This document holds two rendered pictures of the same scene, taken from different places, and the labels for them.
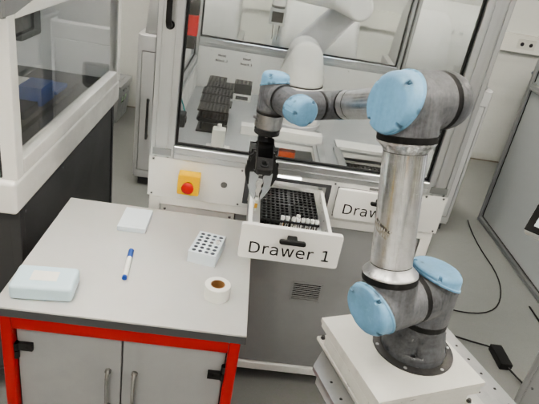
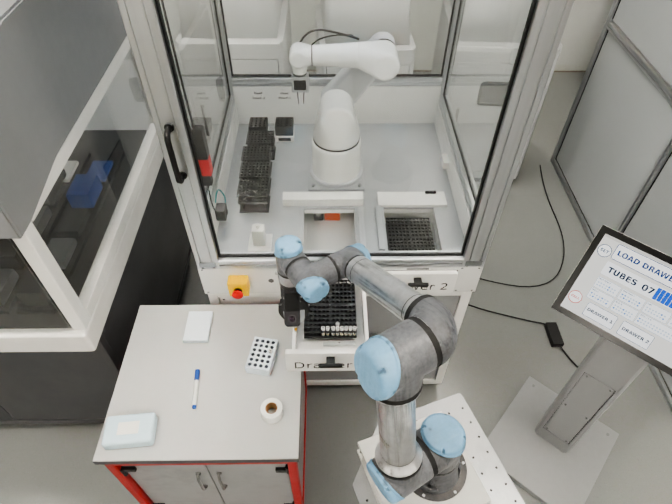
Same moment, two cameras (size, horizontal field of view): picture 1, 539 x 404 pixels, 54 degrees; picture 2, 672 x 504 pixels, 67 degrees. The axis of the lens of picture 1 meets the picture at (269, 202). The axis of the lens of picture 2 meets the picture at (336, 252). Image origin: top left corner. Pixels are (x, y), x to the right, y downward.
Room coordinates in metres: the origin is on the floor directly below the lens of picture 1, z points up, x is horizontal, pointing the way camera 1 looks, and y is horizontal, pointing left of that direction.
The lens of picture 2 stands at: (0.46, -0.14, 2.31)
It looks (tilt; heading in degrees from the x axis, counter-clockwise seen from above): 48 degrees down; 3
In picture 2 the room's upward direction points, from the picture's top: 1 degrees clockwise
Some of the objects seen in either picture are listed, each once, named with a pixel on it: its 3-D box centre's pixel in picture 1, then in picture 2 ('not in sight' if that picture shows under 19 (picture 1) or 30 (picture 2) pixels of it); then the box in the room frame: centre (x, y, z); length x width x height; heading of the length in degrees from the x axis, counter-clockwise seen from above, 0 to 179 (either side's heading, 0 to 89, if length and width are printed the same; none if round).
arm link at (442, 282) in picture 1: (428, 289); (439, 442); (1.00, -0.39, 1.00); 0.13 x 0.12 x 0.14; 126
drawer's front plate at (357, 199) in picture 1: (376, 208); (415, 281); (1.64, -0.37, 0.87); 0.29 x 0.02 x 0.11; 95
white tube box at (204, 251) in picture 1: (207, 248); (262, 356); (1.35, 0.16, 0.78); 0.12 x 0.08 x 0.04; 174
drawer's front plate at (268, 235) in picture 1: (289, 245); (330, 359); (1.30, -0.08, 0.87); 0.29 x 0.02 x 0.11; 95
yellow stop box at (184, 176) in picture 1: (188, 183); (238, 286); (1.57, 0.27, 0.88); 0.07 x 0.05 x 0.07; 95
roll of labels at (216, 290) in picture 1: (216, 290); (271, 410); (1.16, 0.10, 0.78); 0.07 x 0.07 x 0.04
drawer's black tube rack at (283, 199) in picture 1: (287, 213); (330, 310); (1.50, -0.06, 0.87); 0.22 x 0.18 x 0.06; 5
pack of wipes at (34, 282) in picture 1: (45, 282); (130, 430); (1.06, 0.52, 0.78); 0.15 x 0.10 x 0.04; 100
